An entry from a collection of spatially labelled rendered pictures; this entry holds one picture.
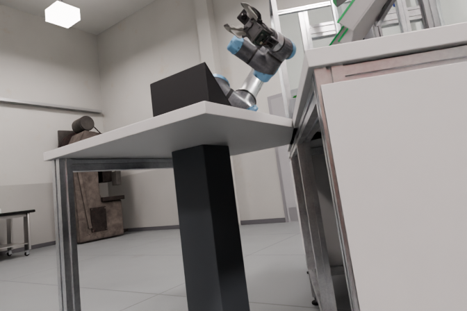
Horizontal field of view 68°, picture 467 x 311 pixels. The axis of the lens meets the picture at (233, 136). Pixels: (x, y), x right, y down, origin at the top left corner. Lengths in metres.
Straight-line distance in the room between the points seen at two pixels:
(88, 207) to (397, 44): 7.23
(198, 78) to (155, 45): 7.10
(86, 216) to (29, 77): 3.33
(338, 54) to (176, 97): 0.81
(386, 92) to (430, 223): 0.20
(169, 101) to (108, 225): 6.55
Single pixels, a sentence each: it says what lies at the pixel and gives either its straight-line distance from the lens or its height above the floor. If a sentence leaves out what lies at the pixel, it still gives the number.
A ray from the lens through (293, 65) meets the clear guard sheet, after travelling 2.76.
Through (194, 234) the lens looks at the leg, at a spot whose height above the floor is 0.52.
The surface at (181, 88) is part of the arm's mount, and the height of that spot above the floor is 1.04.
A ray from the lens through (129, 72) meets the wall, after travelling 8.84.
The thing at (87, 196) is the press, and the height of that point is 0.90.
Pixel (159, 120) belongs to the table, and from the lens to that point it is 0.86.
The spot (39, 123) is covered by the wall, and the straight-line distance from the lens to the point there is 8.60.
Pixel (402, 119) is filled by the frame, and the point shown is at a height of 0.73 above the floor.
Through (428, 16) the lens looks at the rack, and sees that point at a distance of 0.89.
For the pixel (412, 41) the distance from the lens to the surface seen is 0.61.
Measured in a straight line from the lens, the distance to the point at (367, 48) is 0.59.
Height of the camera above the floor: 0.66
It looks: 9 degrees up
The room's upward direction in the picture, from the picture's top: 8 degrees counter-clockwise
